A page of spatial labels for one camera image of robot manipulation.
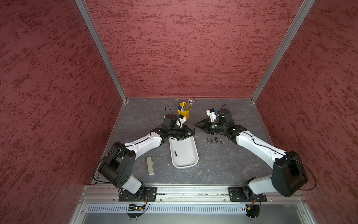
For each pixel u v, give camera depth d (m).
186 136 0.74
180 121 0.71
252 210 0.71
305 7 0.71
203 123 0.74
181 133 0.74
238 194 0.74
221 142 0.95
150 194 0.74
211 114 0.77
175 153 0.89
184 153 0.90
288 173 0.43
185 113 1.03
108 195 0.76
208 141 0.95
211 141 0.95
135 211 0.72
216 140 0.95
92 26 0.78
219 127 0.69
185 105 1.01
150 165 0.81
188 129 0.79
